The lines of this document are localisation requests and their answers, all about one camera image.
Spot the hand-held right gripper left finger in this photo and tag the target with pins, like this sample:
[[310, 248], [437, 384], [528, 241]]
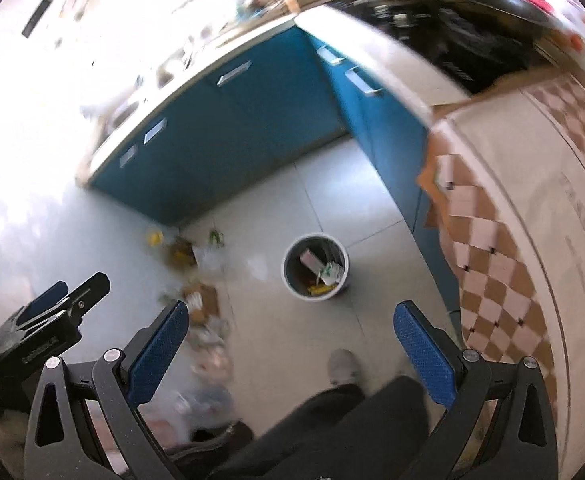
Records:
[[160, 350]]

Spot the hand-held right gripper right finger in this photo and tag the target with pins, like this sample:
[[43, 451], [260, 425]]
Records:
[[422, 355]]

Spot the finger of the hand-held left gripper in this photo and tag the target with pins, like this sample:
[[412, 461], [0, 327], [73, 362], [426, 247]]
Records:
[[45, 302], [90, 290]]

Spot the white rimmed waste bin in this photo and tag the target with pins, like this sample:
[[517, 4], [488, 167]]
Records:
[[292, 280]]

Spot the scattered crumpled packets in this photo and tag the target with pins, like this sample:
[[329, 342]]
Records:
[[200, 300]]

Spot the grey slipper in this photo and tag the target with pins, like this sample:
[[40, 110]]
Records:
[[344, 367]]

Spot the person's dark trouser legs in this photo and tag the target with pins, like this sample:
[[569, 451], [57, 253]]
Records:
[[347, 435]]

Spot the checkered tablecloth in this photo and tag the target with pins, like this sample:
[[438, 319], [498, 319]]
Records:
[[532, 200]]

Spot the blue kitchen cabinet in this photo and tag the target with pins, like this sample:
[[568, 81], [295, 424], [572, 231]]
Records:
[[252, 125]]

